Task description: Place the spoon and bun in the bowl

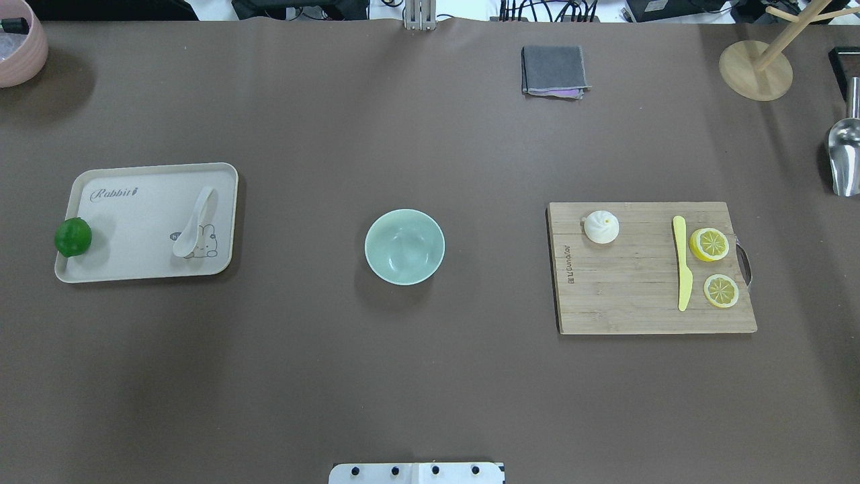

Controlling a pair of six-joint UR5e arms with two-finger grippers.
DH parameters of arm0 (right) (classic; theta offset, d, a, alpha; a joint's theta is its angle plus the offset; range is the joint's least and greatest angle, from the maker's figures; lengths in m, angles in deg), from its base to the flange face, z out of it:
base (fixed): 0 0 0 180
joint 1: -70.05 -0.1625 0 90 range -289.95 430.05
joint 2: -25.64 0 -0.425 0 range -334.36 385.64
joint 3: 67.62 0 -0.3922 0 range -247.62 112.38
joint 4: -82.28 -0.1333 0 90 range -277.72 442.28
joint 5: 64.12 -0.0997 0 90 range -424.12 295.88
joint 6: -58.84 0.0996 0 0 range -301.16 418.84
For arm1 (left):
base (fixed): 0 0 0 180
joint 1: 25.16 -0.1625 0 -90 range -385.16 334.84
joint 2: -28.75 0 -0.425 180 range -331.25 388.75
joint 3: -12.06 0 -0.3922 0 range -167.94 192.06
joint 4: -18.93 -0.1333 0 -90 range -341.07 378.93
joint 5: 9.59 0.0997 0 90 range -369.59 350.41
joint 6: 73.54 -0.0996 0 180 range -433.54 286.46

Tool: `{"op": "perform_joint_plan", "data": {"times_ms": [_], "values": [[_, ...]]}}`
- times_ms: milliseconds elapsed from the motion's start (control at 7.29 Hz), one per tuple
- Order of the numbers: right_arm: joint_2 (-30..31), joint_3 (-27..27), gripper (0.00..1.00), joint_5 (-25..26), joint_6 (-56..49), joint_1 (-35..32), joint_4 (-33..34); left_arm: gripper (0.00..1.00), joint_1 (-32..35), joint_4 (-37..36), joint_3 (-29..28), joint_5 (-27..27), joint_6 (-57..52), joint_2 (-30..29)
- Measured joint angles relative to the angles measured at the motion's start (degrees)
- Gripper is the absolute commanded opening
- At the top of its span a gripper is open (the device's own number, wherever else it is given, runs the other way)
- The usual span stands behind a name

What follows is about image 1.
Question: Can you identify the white steamed bun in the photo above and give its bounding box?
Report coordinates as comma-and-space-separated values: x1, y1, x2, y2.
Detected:
583, 210, 620, 244

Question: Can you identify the white ceramic spoon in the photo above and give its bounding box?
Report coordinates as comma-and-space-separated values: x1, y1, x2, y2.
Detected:
172, 185, 214, 258

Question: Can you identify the light green ceramic bowl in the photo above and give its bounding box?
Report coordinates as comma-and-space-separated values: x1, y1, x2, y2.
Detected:
363, 208, 446, 286

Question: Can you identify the pink bowl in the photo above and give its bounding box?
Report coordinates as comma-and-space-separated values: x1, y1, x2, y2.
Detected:
1, 1, 48, 88

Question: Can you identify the bamboo cutting board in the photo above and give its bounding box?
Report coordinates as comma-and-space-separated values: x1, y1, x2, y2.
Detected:
547, 202, 757, 335

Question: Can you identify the folded grey cloth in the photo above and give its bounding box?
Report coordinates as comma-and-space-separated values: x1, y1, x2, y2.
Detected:
520, 45, 592, 100

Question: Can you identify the yellow plastic knife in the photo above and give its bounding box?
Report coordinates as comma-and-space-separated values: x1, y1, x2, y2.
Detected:
672, 215, 692, 312

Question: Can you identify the beige rabbit tray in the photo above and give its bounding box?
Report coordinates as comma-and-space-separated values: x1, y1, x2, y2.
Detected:
54, 163, 239, 283

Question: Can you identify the upper lemon half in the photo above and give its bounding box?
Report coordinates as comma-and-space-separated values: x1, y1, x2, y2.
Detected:
689, 227, 729, 261

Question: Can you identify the lower lemon slice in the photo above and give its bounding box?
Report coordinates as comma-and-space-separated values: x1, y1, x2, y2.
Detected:
703, 274, 740, 309

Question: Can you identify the green lime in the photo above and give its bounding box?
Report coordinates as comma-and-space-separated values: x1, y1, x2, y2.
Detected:
53, 217, 93, 257

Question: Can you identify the wooden mug tree stand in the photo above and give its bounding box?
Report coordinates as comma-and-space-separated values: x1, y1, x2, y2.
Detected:
719, 1, 859, 102

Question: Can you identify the metal scoop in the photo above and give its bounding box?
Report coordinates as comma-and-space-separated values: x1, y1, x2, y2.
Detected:
827, 77, 859, 197

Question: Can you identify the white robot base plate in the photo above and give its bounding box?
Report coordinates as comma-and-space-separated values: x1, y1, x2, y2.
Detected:
328, 462, 506, 483

